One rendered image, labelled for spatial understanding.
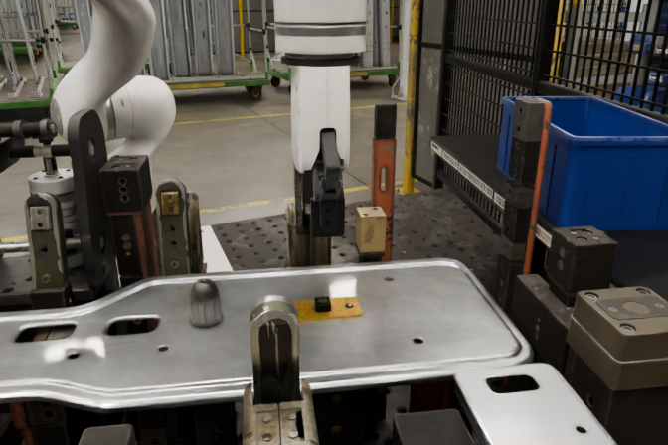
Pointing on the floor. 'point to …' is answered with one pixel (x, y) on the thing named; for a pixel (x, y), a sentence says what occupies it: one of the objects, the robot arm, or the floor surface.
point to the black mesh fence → (541, 86)
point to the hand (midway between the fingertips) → (321, 210)
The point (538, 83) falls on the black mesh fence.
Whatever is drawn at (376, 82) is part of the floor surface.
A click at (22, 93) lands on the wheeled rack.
